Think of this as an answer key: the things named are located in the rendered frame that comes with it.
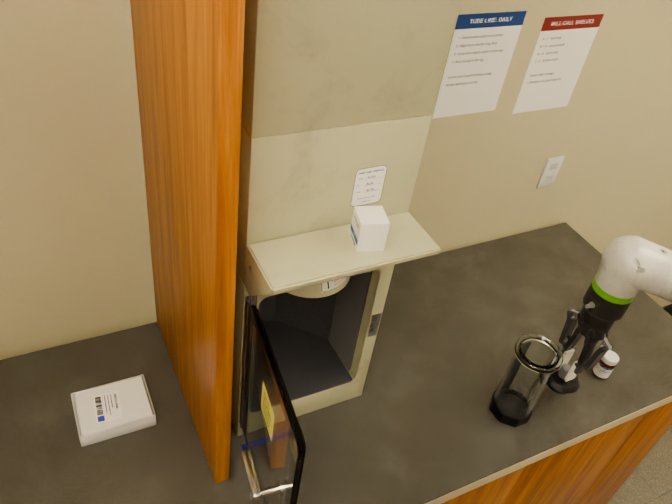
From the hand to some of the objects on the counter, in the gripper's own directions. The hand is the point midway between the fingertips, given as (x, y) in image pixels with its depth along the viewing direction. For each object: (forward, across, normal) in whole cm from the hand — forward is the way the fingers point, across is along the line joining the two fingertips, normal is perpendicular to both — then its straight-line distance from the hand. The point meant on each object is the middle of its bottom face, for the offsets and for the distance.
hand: (569, 365), depth 156 cm
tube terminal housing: (+11, -30, -64) cm, 71 cm away
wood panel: (+11, -33, -86) cm, 93 cm away
